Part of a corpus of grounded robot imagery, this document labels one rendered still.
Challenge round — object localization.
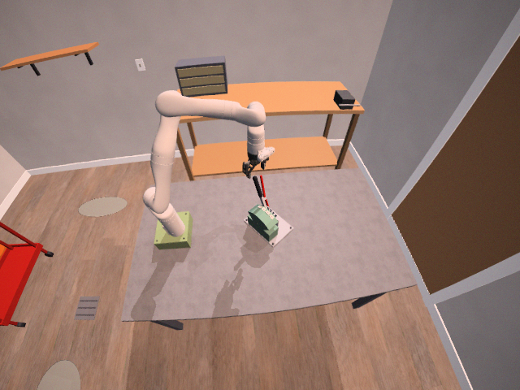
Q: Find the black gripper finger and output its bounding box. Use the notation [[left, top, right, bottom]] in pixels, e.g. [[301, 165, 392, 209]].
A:
[[261, 157, 269, 170], [242, 161, 258, 179]]

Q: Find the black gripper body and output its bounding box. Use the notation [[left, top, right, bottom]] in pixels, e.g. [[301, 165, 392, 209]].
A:
[[247, 150, 260, 166]]

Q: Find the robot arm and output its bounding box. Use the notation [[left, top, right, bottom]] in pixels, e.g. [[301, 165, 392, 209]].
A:
[[143, 90, 275, 237]]

